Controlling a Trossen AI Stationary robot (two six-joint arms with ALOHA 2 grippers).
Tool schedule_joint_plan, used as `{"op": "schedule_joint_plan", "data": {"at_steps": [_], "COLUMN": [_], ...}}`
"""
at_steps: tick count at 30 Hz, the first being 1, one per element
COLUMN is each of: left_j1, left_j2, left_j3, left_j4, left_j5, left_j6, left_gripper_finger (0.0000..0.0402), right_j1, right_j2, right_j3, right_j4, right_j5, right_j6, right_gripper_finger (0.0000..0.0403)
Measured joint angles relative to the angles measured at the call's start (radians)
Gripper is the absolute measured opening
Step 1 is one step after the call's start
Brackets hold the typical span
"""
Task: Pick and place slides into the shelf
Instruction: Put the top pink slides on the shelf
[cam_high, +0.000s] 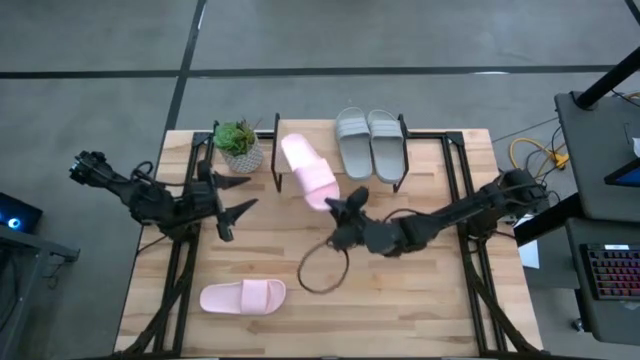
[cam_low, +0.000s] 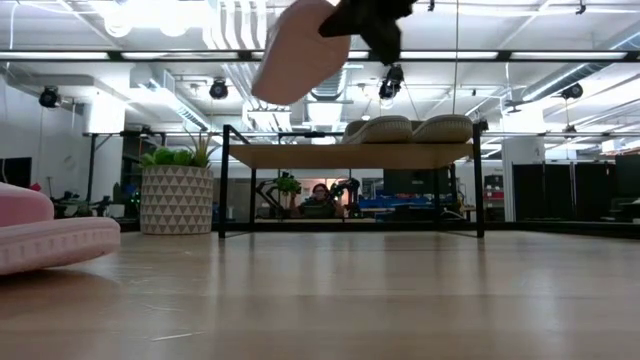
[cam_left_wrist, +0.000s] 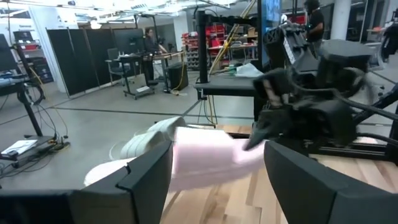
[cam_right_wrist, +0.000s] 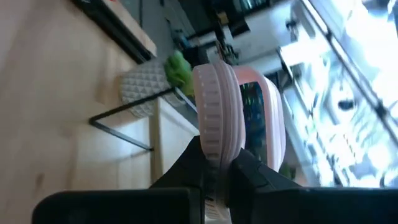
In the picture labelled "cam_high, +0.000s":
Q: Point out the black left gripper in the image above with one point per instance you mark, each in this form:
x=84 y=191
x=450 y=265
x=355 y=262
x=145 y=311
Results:
x=207 y=200

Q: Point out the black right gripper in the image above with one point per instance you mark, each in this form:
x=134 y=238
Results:
x=355 y=227

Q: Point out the pink slide sandal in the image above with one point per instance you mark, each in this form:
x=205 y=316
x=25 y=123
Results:
x=310 y=170
x=250 y=297

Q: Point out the grey slide sandal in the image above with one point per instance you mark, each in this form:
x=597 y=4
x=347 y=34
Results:
x=386 y=150
x=354 y=150

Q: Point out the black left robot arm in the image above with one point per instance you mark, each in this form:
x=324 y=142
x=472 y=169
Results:
x=145 y=200

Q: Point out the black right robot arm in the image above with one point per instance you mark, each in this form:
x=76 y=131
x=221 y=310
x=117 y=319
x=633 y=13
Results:
x=450 y=215

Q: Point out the succulent in patterned pot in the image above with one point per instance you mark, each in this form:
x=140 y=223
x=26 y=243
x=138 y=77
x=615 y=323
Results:
x=239 y=145

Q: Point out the white paper sheet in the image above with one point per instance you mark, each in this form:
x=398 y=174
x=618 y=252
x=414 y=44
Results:
x=530 y=255

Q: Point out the grey metal cart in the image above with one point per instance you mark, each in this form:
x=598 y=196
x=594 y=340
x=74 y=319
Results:
x=30 y=250

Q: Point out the black computer blue light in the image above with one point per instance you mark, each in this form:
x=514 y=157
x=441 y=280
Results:
x=20 y=212

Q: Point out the grey workstation desk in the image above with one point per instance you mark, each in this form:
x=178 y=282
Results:
x=595 y=165

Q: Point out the backlit black keyboard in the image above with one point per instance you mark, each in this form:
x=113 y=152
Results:
x=615 y=272

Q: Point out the black tablet blue screen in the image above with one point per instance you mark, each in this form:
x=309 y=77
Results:
x=627 y=176

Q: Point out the black stand pole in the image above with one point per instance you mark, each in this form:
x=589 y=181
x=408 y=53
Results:
x=607 y=80

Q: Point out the black aluminium rig frame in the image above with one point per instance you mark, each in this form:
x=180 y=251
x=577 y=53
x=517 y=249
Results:
x=201 y=137

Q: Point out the wooden shelf black metal frame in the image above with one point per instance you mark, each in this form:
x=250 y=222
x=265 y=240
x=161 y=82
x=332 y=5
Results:
x=325 y=140

